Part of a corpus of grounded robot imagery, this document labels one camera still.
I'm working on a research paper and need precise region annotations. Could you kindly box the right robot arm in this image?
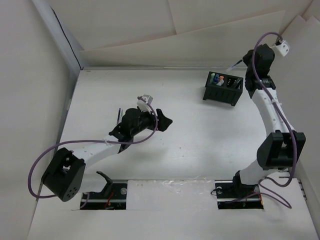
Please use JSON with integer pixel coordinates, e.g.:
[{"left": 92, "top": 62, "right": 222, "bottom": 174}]
[{"left": 231, "top": 44, "right": 306, "bottom": 197}]

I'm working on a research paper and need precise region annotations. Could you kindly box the light blue cap pen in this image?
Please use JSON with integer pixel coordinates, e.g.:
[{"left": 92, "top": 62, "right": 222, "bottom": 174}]
[{"left": 225, "top": 59, "right": 243, "bottom": 73}]

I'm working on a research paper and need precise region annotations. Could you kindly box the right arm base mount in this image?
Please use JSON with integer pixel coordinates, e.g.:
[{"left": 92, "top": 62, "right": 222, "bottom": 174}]
[{"left": 210, "top": 176, "right": 264, "bottom": 210}]

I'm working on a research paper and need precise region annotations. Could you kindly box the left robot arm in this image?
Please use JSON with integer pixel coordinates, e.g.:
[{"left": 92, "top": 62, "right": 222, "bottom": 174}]
[{"left": 41, "top": 108, "right": 173, "bottom": 202}]

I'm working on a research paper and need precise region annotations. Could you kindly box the blue cap marker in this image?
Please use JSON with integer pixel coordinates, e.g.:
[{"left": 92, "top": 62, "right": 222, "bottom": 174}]
[{"left": 214, "top": 74, "right": 220, "bottom": 83}]

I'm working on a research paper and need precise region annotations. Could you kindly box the purple pen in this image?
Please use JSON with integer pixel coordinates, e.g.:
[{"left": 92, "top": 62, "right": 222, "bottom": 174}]
[{"left": 116, "top": 108, "right": 123, "bottom": 125}]

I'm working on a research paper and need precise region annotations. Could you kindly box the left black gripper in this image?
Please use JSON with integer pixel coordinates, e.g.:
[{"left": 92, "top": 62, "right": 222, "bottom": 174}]
[{"left": 130, "top": 107, "right": 172, "bottom": 137}]

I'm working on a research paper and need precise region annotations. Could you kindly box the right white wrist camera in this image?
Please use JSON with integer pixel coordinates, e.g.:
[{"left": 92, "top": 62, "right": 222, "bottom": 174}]
[{"left": 272, "top": 40, "right": 291, "bottom": 57}]

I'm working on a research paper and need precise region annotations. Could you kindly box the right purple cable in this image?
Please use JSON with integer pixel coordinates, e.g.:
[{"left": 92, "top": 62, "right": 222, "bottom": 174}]
[{"left": 228, "top": 31, "right": 298, "bottom": 209}]

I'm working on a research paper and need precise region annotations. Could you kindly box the green highlighter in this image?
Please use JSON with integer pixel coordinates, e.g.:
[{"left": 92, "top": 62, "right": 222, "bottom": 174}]
[{"left": 209, "top": 72, "right": 216, "bottom": 84}]

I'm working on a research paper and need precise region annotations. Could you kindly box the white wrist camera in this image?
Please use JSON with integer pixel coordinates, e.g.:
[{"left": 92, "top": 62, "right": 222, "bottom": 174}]
[
  {"left": 137, "top": 94, "right": 153, "bottom": 113},
  {"left": 272, "top": 40, "right": 291, "bottom": 57}
]

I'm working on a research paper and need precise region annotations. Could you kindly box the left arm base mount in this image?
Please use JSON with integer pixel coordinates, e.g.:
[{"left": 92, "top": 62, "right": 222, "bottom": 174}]
[{"left": 79, "top": 171, "right": 128, "bottom": 211}]

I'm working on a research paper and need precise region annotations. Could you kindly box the orange highlighter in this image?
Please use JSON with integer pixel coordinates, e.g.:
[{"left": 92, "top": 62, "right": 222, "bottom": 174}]
[{"left": 216, "top": 76, "right": 225, "bottom": 86}]

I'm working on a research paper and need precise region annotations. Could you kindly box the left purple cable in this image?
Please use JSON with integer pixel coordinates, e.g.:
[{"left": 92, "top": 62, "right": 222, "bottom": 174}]
[{"left": 28, "top": 96, "right": 161, "bottom": 209}]

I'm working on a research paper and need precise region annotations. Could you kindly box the black two-compartment organizer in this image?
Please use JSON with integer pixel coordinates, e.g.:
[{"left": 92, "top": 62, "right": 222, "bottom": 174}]
[{"left": 202, "top": 71, "right": 244, "bottom": 107}]

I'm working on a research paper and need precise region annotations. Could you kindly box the purple cable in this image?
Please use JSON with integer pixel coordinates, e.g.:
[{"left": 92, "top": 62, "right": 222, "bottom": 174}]
[
  {"left": 28, "top": 96, "right": 161, "bottom": 209},
  {"left": 228, "top": 31, "right": 298, "bottom": 209}
]

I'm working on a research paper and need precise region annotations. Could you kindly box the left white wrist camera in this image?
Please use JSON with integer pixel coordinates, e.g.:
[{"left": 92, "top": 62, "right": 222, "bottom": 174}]
[{"left": 137, "top": 94, "right": 153, "bottom": 113}]

